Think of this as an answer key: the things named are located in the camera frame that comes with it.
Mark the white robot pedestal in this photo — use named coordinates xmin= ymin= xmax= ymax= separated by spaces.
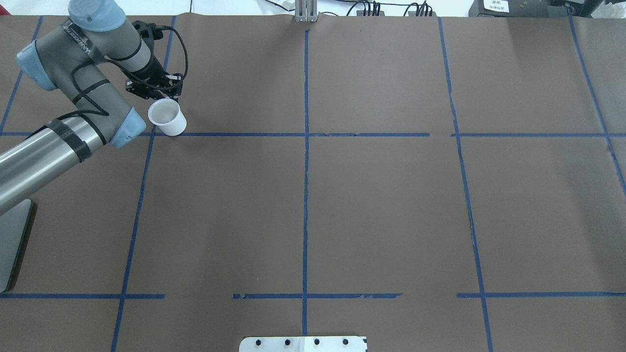
xmin=239 ymin=336 xmax=368 ymax=352

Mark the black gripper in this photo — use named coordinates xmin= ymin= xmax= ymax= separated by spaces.
xmin=125 ymin=57 xmax=184 ymax=102

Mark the black desktop box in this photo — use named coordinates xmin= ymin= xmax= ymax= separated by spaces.
xmin=468 ymin=0 xmax=570 ymax=18

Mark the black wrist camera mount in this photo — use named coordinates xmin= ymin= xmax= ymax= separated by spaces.
xmin=132 ymin=21 xmax=165 ymax=52

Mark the grey closed laptop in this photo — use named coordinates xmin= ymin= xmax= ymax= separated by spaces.
xmin=0 ymin=199 xmax=33 ymax=293

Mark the white ceramic cup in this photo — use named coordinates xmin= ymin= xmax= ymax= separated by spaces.
xmin=148 ymin=98 xmax=187 ymax=136

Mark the aluminium frame post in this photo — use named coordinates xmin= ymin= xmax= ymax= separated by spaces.
xmin=294 ymin=0 xmax=319 ymax=22

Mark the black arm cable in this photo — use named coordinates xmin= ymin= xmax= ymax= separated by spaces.
xmin=29 ymin=25 xmax=189 ymax=137

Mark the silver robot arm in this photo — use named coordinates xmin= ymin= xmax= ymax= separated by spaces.
xmin=0 ymin=0 xmax=186 ymax=214

